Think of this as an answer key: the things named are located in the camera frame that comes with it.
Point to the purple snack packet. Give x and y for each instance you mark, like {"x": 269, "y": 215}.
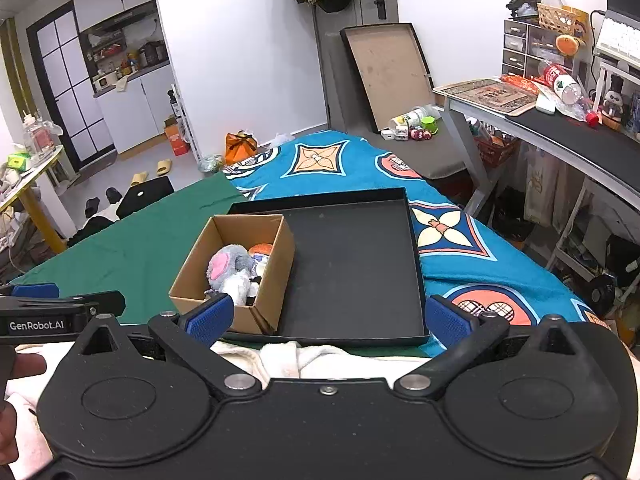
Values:
{"x": 261, "y": 262}

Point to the orange burger plush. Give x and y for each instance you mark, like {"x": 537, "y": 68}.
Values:
{"x": 570, "y": 45}

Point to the grey desk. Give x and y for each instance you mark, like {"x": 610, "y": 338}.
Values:
{"x": 575, "y": 140}

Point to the black lid brown inside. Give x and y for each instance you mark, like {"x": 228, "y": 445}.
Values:
{"x": 390, "y": 70}

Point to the green bed sheet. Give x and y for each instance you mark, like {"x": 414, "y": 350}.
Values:
{"x": 150, "y": 250}

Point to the person's left hand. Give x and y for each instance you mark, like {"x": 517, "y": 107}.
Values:
{"x": 27, "y": 365}

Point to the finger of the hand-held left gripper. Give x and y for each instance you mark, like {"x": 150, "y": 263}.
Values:
{"x": 75, "y": 302}
{"x": 35, "y": 291}

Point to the yellow slipper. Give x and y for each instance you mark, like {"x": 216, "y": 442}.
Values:
{"x": 140, "y": 178}
{"x": 164, "y": 166}

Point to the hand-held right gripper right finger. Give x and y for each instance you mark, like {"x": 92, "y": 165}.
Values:
{"x": 447, "y": 317}

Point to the black framed glass door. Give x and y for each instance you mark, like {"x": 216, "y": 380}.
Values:
{"x": 65, "y": 85}

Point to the grey pink plush toy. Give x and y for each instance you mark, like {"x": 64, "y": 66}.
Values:
{"x": 227, "y": 265}

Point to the beige tote bag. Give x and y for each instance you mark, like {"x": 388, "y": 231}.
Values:
{"x": 542, "y": 185}

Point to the white kitchen cabinet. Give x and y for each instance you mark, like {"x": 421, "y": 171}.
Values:
{"x": 132, "y": 107}

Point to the yellow legged table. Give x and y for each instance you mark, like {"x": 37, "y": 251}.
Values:
{"x": 25, "y": 180}

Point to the panda figurine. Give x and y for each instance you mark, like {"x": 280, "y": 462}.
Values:
{"x": 612, "y": 102}

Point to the plastic bottle red label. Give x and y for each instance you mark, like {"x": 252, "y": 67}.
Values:
{"x": 562, "y": 85}

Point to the brown cardboard box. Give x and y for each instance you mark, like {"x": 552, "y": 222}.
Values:
{"x": 272, "y": 280}

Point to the blue patterned blanket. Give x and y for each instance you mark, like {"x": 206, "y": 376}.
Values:
{"x": 475, "y": 280}

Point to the orange cardboard box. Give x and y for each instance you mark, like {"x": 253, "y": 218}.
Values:
{"x": 177, "y": 143}

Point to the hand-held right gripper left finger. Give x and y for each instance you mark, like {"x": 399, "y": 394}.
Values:
{"x": 210, "y": 317}

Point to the spray bottle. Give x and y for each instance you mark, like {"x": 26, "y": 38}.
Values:
{"x": 172, "y": 102}

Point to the white fleece cloth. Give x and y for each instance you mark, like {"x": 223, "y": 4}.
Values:
{"x": 320, "y": 360}

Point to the clear plastic jar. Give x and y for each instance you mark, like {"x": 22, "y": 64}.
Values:
{"x": 410, "y": 117}

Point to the hamburger squishy toy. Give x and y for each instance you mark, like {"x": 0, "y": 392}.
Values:
{"x": 261, "y": 250}

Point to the black slipper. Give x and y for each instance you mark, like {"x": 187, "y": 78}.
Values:
{"x": 92, "y": 206}
{"x": 112, "y": 195}

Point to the black white clothing pile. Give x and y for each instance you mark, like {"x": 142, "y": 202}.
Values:
{"x": 97, "y": 222}

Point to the dark model figure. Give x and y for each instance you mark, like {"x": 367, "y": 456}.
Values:
{"x": 525, "y": 2}

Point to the grey door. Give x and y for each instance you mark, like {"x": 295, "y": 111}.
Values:
{"x": 360, "y": 50}

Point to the red basket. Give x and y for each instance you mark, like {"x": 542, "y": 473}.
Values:
{"x": 495, "y": 151}

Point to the white keyboard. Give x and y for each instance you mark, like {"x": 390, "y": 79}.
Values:
{"x": 617, "y": 40}

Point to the white plastic bag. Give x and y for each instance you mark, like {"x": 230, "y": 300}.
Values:
{"x": 285, "y": 138}

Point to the grey bench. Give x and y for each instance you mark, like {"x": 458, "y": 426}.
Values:
{"x": 440, "y": 160}

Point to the green cup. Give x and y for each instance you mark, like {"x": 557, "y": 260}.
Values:
{"x": 430, "y": 124}

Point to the woven basket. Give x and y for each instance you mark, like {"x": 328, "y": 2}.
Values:
{"x": 557, "y": 16}

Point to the brown desk mat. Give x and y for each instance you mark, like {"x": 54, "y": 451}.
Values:
{"x": 487, "y": 94}

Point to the grey drawer organizer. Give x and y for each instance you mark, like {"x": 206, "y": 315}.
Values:
{"x": 535, "y": 50}

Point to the orange bag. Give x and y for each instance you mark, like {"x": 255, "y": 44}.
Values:
{"x": 240, "y": 149}

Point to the small red figurines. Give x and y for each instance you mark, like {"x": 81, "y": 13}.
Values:
{"x": 420, "y": 134}

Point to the white charger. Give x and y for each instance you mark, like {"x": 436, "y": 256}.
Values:
{"x": 392, "y": 135}

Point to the black tray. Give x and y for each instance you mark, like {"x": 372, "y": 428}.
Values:
{"x": 350, "y": 270}

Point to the red snack packet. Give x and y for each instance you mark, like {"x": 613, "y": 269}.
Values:
{"x": 520, "y": 81}

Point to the black white small toy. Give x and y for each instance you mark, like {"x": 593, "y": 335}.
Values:
{"x": 255, "y": 287}

